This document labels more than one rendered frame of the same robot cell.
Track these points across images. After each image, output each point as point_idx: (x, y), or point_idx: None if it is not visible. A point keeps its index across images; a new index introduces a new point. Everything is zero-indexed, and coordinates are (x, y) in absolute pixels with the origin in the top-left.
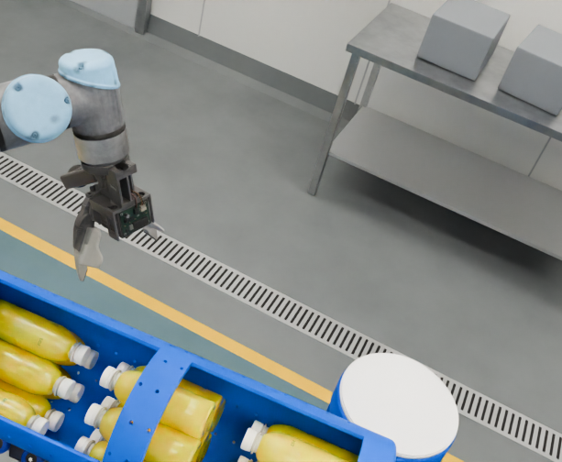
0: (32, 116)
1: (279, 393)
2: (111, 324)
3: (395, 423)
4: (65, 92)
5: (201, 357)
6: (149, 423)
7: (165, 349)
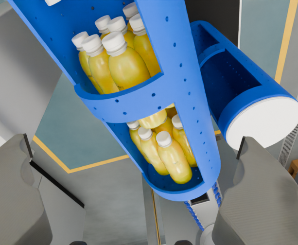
0: None
1: (201, 144)
2: (146, 5)
3: (245, 134)
4: None
5: (190, 90)
6: (106, 119)
7: (166, 78)
